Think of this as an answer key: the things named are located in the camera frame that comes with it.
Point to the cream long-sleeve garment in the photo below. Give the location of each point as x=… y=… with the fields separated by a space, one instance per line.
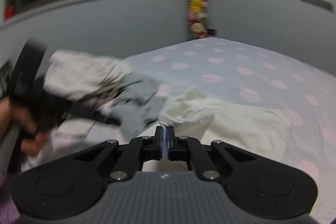
x=78 y=69

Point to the person's purple fuzzy clothing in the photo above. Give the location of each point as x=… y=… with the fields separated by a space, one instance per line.
x=6 y=200

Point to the white t-shirt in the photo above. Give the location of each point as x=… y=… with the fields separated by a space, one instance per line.
x=236 y=129

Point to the polka dot bed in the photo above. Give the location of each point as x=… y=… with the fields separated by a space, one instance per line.
x=236 y=69

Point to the dark wall socket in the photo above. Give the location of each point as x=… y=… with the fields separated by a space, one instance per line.
x=212 y=32

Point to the grey wall panel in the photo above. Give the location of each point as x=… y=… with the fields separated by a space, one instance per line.
x=315 y=2

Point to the person's left hand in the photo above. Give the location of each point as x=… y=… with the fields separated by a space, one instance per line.
x=15 y=119

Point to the white window sill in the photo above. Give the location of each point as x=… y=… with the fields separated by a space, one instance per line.
x=92 y=2

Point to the grey garment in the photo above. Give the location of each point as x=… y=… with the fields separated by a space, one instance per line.
x=141 y=98

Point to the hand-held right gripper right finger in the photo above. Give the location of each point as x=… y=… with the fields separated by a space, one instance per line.
x=171 y=144

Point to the red bottle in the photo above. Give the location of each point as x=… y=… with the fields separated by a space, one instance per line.
x=8 y=12

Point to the clear tube of plush toys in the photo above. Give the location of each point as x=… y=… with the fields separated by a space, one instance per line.
x=197 y=6

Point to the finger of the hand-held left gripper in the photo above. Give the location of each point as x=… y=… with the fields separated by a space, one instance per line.
x=105 y=118
x=105 y=92

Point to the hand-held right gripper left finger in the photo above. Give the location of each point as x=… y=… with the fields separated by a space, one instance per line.
x=160 y=144

